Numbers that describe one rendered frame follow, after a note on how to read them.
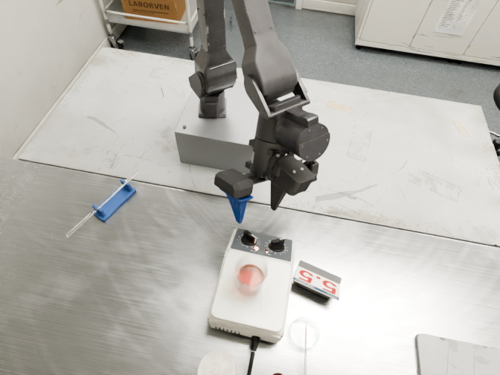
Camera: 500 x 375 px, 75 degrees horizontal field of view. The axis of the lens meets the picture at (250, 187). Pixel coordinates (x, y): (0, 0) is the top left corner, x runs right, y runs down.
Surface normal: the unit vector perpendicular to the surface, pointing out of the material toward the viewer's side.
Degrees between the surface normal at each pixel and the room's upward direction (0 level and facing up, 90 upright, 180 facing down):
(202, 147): 90
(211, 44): 86
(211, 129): 1
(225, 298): 0
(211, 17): 86
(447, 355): 0
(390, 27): 90
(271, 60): 40
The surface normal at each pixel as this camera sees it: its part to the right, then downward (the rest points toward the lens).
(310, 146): 0.50, 0.46
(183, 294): 0.05, -0.56
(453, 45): -0.18, 0.81
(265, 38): 0.38, 0.03
